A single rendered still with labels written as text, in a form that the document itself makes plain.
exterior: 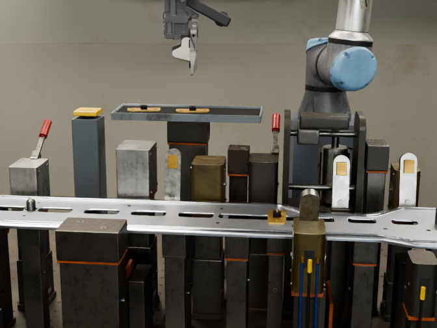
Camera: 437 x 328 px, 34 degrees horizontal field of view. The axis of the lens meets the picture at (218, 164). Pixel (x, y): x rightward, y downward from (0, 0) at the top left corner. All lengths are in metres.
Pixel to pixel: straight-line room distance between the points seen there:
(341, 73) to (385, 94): 2.88
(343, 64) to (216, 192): 0.49
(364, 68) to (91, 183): 0.76
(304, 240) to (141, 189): 0.49
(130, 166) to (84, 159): 0.25
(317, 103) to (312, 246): 0.78
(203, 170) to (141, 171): 0.14
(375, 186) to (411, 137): 3.14
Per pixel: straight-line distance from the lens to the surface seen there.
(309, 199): 1.34
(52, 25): 4.63
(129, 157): 1.64
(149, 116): 1.76
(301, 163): 2.00
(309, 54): 2.03
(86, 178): 1.87
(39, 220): 1.53
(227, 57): 4.55
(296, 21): 4.58
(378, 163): 1.68
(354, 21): 1.88
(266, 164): 1.64
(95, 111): 1.84
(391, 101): 4.75
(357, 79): 1.88
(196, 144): 1.79
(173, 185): 1.64
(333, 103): 2.01
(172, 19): 1.76
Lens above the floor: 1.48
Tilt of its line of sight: 14 degrees down
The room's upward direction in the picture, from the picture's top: straight up
